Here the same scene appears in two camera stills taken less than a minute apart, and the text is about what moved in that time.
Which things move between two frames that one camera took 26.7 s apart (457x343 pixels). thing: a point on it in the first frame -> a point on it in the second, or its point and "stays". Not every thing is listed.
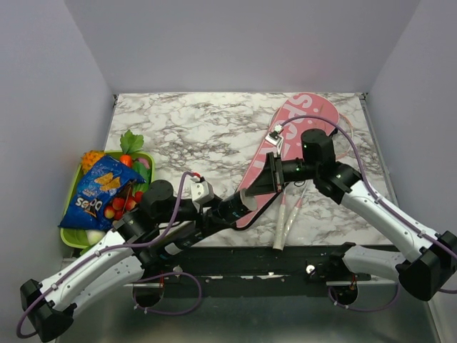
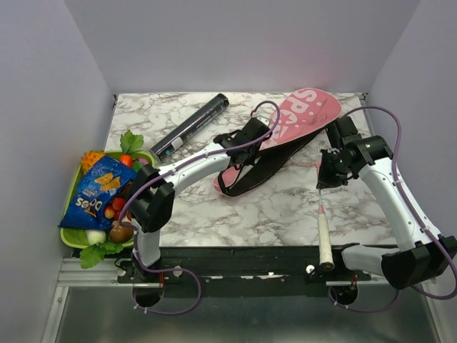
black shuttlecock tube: [232, 207] -> [170, 142]
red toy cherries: [116, 211] stays
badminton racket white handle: [292, 219] -> [326, 259]
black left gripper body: [203, 226] -> [252, 153]
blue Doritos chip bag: [99, 184] stays
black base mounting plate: [267, 271] stays
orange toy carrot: [126, 159] stays
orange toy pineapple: [88, 158] stays
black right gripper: [268, 181] -> [327, 181]
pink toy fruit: [144, 161] stays
